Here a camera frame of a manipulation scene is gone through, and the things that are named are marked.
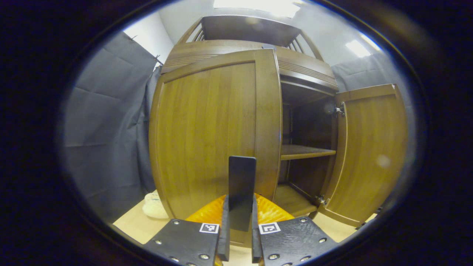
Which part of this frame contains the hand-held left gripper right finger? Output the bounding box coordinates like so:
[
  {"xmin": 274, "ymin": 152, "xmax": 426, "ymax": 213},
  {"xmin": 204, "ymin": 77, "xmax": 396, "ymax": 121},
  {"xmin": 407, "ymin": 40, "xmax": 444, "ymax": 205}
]
[{"xmin": 252, "ymin": 193, "xmax": 337, "ymax": 266}]

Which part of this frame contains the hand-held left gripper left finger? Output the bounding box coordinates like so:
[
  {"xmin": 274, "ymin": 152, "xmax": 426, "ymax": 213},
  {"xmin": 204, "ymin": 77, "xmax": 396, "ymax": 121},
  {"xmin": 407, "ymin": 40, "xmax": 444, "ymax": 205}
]
[{"xmin": 143, "ymin": 194, "xmax": 230, "ymax": 266}]

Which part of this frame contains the wooden cabinet door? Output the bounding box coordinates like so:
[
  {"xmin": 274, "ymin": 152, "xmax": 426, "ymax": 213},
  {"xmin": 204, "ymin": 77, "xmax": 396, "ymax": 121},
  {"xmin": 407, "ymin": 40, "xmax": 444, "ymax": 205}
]
[
  {"xmin": 318, "ymin": 83, "xmax": 409, "ymax": 228},
  {"xmin": 149, "ymin": 48, "xmax": 283, "ymax": 248}
]

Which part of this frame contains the cream plush toy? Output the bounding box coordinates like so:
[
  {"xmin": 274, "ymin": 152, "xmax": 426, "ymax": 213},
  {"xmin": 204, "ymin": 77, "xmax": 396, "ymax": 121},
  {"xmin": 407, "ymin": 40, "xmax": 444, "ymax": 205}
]
[{"xmin": 142, "ymin": 190, "xmax": 170, "ymax": 219}]

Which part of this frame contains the black backdrop cloth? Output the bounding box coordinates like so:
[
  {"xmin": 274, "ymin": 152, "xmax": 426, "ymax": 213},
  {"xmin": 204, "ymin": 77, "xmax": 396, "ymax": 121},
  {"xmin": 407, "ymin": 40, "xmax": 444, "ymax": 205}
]
[{"xmin": 61, "ymin": 31, "xmax": 414, "ymax": 222}]

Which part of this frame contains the small ceiling light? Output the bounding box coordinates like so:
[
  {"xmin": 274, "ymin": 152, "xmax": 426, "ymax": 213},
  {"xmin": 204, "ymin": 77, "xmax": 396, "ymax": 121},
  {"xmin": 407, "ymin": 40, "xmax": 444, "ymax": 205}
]
[{"xmin": 346, "ymin": 39, "xmax": 372, "ymax": 58}]

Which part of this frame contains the large rectangular ceiling light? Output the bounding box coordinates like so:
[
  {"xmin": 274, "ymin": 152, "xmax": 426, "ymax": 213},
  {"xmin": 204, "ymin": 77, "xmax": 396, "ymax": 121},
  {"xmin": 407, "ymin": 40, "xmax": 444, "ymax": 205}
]
[{"xmin": 214, "ymin": 0, "xmax": 302, "ymax": 18}]

